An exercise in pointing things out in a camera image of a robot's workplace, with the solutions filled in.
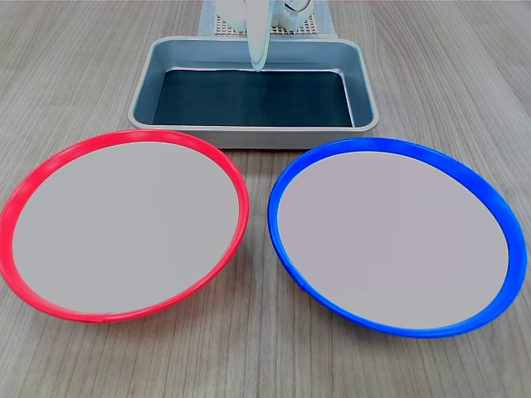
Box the red-rimmed white round plate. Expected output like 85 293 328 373
0 129 251 325

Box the black tray mat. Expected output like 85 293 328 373
152 68 354 128

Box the steel rectangular tray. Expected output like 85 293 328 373
127 36 380 150

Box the blue-rimmed white round plate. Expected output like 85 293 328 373
267 138 529 339

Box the pale perforated base plate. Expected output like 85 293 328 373
213 12 323 38

